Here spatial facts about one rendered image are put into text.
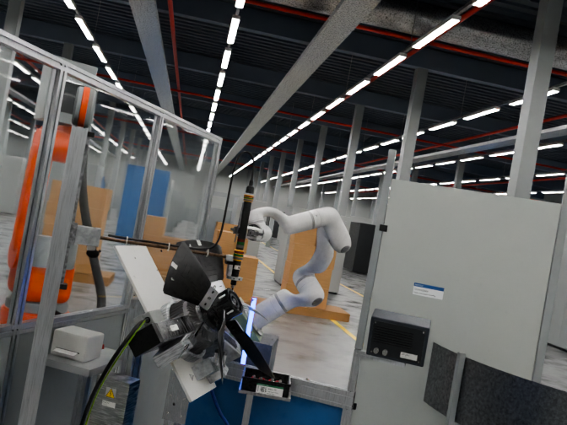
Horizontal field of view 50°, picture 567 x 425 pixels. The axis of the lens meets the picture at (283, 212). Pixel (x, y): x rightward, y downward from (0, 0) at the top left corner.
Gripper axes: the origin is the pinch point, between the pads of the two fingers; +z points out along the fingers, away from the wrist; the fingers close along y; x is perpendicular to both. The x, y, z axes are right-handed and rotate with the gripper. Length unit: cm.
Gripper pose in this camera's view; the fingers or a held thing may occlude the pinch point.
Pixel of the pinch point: (242, 231)
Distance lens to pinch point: 260.2
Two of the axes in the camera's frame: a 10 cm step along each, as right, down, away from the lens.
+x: 1.8, -9.8, 0.2
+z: -2.6, -0.6, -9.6
